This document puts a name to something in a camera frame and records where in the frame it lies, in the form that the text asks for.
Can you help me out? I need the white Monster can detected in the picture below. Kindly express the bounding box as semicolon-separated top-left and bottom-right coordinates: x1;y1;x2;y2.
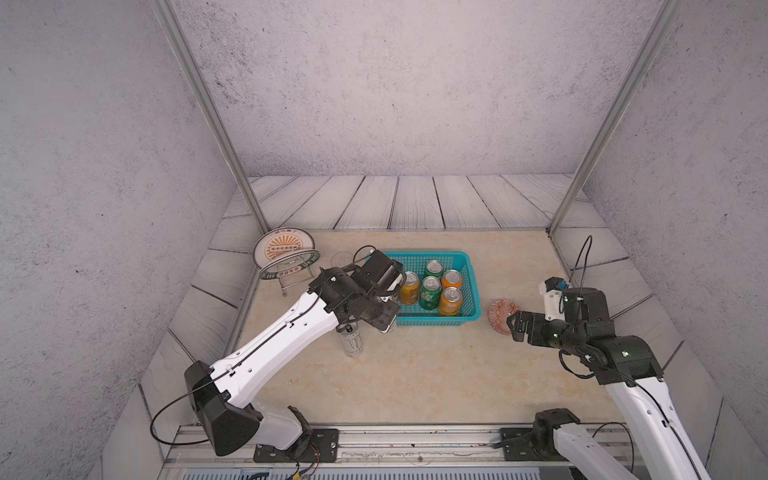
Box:
385;317;397;334
336;322;363;358

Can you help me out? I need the teal plastic basket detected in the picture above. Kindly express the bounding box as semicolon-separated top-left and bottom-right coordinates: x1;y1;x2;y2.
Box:
384;250;481;326

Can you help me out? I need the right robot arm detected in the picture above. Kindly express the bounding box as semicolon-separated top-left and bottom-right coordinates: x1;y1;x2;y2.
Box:
507;305;709;479

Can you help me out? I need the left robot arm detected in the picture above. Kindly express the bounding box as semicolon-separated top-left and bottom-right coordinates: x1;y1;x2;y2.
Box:
184;286;400;459

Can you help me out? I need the orange can middle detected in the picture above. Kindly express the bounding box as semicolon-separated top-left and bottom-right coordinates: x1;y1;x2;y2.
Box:
398;271;420;305

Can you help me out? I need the green can middle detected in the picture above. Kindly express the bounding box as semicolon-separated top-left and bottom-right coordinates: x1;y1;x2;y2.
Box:
419;276;442;310

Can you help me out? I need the green can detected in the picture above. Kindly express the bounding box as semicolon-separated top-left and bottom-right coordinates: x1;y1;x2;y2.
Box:
424;259;445;278
419;276;442;310

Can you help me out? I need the green can rear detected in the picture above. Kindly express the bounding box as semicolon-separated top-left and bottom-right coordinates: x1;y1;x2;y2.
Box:
424;259;445;278

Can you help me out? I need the orange can front right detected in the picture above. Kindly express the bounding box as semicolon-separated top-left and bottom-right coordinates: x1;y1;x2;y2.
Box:
438;287;463;317

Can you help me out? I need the orange Fanta can rear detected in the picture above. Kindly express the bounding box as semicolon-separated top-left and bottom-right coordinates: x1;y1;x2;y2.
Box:
441;269;464;289

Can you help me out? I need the decorated plate on stand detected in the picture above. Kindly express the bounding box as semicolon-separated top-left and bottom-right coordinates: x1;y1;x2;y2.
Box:
252;228;315;268

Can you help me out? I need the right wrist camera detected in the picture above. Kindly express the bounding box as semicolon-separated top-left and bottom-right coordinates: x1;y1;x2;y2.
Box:
539;277;610;324

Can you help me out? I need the wire plate stand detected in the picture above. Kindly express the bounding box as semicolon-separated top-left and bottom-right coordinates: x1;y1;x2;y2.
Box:
258;249;321;297

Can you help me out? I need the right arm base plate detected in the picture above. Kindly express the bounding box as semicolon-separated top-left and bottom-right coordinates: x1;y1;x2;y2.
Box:
497;427;563;462

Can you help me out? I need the aluminium mounting rail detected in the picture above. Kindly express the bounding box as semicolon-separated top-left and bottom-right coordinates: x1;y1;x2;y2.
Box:
157;423;649;480

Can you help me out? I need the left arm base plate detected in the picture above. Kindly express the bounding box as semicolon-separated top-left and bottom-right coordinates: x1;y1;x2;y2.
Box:
253;428;340;464

